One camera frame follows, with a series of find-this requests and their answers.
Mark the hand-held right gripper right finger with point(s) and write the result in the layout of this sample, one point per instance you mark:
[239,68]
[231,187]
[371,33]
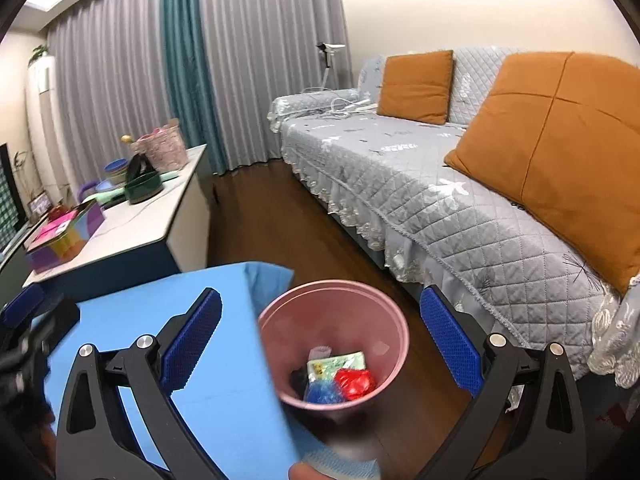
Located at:
[450,340]

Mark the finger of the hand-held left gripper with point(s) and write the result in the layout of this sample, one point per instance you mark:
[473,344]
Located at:
[60,316]
[20,304]

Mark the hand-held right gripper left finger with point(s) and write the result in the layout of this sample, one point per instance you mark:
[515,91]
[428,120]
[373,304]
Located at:
[192,340]

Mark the red plastic bag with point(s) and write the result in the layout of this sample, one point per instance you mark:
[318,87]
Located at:
[355,384]

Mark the green printed packet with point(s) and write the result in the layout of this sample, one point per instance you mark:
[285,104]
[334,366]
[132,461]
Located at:
[340,362]

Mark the pink trash bin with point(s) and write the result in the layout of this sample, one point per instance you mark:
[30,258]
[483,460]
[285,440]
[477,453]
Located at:
[340,310]

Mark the black plastic bag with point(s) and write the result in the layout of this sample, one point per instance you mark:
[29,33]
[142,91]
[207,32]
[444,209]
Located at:
[300,382]

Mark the blue plastic bag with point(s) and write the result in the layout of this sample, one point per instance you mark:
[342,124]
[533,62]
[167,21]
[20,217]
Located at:
[322,394]

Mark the person's right hand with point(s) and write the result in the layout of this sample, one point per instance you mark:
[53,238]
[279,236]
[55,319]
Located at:
[309,472]

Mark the television stand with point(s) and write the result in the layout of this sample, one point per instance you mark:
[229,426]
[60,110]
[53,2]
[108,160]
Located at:
[10,272]

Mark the colourful rectangular box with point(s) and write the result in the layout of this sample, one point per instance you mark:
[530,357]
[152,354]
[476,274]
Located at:
[65,252]

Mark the blue tablecloth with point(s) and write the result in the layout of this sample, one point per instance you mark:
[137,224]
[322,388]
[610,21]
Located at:
[225,410]

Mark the pink sheet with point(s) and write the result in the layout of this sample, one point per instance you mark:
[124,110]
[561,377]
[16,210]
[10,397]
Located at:
[55,225]

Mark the green checkered cloth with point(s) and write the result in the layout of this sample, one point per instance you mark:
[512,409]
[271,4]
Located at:
[7,215]

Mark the white top coffee table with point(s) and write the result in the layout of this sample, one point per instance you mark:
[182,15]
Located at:
[145,230]

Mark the purple chair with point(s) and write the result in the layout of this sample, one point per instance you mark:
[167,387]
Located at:
[86,191]

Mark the bamboo plant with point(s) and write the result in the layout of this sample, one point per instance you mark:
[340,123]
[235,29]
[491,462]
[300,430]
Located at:
[21,170]

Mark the light blue plate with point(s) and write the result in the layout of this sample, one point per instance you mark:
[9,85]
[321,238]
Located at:
[110,188]

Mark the black television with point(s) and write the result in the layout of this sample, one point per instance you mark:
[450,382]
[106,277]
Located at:
[5,160]

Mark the dark green bowl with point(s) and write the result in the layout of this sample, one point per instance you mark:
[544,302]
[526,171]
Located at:
[142,190]

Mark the stack of coloured bowls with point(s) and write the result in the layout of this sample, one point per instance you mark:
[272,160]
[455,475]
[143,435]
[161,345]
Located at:
[116,170]

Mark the grey quilted sofa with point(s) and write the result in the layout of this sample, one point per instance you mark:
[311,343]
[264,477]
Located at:
[400,185]

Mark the mint green board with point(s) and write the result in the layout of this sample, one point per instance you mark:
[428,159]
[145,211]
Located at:
[169,177]

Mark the white standing air conditioner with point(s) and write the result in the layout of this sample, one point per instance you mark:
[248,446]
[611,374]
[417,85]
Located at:
[42,120]

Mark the yellow knob in basket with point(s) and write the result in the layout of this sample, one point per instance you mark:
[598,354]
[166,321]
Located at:
[126,139]

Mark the pink lace basket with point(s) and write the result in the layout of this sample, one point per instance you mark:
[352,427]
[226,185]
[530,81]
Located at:
[165,150]

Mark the large orange cushion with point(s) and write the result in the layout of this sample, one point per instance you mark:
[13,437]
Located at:
[565,150]

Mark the grey curtain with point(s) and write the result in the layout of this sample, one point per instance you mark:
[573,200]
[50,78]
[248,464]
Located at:
[110,85]
[270,60]

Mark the green plant on air conditioner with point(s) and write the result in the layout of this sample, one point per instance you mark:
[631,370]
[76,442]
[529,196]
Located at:
[39,54]

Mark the small orange cushion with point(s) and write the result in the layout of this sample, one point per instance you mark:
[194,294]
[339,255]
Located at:
[415,87]

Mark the teal curtain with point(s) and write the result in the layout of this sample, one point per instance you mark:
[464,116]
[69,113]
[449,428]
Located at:
[192,70]

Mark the white floor lamp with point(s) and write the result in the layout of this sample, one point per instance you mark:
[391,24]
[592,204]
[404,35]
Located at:
[327,52]

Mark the small photo frame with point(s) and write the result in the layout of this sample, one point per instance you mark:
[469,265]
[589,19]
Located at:
[39,204]

